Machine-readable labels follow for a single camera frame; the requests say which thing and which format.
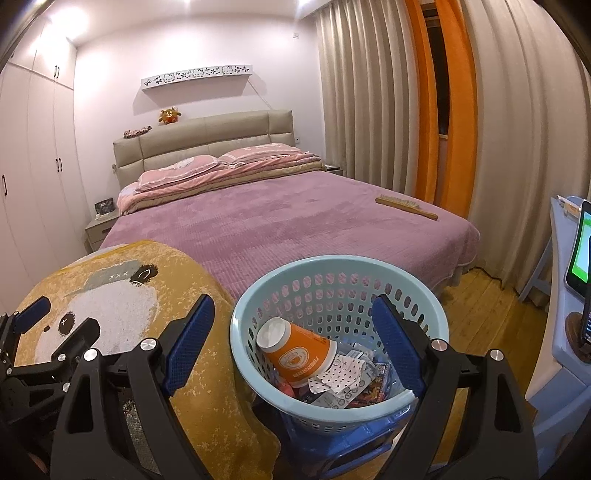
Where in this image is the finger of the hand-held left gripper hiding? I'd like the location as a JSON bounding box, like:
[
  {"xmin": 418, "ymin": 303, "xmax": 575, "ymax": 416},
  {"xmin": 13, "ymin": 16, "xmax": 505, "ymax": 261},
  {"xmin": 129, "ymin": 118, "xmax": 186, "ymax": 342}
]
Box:
[
  {"xmin": 52, "ymin": 318, "xmax": 102, "ymax": 368},
  {"xmin": 0, "ymin": 296, "xmax": 52, "ymax": 371}
]

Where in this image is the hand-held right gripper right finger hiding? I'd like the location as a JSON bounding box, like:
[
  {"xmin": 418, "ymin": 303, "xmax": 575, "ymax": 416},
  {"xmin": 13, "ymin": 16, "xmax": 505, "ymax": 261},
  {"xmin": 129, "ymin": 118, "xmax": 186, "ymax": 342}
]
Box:
[{"xmin": 372, "ymin": 295, "xmax": 541, "ymax": 480}]

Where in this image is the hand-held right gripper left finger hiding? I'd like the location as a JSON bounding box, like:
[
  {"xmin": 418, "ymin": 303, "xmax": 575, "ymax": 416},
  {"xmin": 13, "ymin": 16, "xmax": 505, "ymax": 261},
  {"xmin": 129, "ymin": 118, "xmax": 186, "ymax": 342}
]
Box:
[{"xmin": 49, "ymin": 293, "xmax": 217, "ymax": 480}]

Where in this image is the small dark snack packet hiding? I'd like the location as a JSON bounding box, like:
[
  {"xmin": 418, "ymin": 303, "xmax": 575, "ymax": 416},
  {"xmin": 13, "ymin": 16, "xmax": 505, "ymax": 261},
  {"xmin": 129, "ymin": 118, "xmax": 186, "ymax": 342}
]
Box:
[{"xmin": 355, "ymin": 361, "xmax": 394, "ymax": 403}]

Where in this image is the white patterned paper wrapper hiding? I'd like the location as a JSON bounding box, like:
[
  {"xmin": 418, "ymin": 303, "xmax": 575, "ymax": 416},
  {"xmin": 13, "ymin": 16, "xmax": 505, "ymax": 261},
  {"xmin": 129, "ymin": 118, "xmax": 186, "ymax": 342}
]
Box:
[{"xmin": 306, "ymin": 354, "xmax": 366, "ymax": 396}]

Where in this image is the orange paper cup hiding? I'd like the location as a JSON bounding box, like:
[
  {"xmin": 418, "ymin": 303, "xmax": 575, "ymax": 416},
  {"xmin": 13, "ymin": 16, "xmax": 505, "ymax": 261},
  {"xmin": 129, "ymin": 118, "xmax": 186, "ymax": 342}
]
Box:
[{"xmin": 255, "ymin": 316, "xmax": 339, "ymax": 389}]

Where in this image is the light blue plastic basket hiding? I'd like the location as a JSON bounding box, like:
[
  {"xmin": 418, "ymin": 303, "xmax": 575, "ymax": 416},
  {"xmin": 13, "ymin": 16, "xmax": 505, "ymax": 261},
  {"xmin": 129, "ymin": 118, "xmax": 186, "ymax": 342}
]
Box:
[{"xmin": 229, "ymin": 255, "xmax": 450, "ymax": 437}]

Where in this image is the blue plastic stool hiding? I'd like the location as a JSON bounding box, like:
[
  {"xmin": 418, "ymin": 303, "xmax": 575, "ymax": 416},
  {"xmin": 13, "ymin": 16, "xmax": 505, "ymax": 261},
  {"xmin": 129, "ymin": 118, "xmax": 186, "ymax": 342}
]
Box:
[{"xmin": 276, "ymin": 406, "xmax": 419, "ymax": 480}]

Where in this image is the wooden bed brush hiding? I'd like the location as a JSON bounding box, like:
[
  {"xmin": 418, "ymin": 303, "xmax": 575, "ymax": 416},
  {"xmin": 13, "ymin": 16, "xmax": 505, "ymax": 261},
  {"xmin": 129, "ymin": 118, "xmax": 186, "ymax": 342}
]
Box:
[{"xmin": 374, "ymin": 196, "xmax": 440, "ymax": 222}]

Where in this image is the white wardrobe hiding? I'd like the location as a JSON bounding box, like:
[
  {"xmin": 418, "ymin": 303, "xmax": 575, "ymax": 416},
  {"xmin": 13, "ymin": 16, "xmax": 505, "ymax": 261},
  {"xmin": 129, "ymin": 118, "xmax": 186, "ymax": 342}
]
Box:
[{"xmin": 0, "ymin": 21, "xmax": 89, "ymax": 319}]

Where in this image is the bed with pink bedding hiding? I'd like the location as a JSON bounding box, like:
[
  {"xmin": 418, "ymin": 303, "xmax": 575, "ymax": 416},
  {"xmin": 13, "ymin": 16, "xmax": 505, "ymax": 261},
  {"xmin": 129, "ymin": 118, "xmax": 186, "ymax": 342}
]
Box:
[{"xmin": 98, "ymin": 170, "xmax": 482, "ymax": 303}]

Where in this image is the light blue desk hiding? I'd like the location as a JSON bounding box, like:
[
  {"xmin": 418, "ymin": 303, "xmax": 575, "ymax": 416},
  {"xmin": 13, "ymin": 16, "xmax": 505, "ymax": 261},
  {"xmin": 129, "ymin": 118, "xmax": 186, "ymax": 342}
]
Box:
[{"xmin": 517, "ymin": 196, "xmax": 591, "ymax": 446}]

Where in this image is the pink pillow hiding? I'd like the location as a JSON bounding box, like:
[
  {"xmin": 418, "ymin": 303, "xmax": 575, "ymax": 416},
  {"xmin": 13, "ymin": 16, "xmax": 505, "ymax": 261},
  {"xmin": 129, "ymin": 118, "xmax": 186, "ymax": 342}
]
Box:
[
  {"xmin": 218, "ymin": 143, "xmax": 304, "ymax": 168},
  {"xmin": 137, "ymin": 155, "xmax": 221, "ymax": 193}
]

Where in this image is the round wooden coaster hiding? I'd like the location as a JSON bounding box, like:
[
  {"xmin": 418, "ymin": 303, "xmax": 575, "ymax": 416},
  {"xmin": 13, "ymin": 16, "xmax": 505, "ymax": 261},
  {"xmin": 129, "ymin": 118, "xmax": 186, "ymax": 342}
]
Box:
[{"xmin": 565, "ymin": 311, "xmax": 590, "ymax": 359}]

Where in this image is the dark phone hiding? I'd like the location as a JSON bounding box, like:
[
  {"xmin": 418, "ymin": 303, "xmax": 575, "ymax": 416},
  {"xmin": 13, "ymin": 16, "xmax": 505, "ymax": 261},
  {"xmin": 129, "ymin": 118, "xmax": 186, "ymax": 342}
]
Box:
[{"xmin": 579, "ymin": 295, "xmax": 591, "ymax": 361}]

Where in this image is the beige padded headboard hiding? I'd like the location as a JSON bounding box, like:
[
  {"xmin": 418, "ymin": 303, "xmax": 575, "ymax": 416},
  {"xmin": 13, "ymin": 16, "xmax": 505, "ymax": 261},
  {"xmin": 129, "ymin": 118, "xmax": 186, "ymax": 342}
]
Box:
[{"xmin": 113, "ymin": 109, "xmax": 297, "ymax": 191}]

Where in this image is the phone with green screen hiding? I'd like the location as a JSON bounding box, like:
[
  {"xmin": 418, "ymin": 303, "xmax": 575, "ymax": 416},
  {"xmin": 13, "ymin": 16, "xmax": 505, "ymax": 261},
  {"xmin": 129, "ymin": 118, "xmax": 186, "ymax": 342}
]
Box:
[{"xmin": 565, "ymin": 200, "xmax": 591, "ymax": 297}]

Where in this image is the orange curtain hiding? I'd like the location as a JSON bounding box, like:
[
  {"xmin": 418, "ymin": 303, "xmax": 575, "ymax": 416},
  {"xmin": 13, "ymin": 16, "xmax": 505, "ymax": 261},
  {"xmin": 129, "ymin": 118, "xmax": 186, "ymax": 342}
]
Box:
[
  {"xmin": 405, "ymin": 0, "xmax": 440, "ymax": 203},
  {"xmin": 435, "ymin": 0, "xmax": 479, "ymax": 219}
]

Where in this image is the beige curtain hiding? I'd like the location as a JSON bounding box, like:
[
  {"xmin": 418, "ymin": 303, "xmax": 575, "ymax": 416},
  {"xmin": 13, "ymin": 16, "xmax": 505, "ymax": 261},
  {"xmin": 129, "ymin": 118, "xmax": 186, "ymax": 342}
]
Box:
[
  {"xmin": 462, "ymin": 0, "xmax": 591, "ymax": 289},
  {"xmin": 314, "ymin": 0, "xmax": 440, "ymax": 205}
]

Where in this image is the white patterned wall shelf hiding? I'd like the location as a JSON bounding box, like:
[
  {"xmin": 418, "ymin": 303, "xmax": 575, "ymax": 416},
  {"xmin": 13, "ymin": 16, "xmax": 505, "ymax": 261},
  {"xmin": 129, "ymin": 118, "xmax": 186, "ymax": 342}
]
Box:
[{"xmin": 140, "ymin": 63, "xmax": 254, "ymax": 91}]

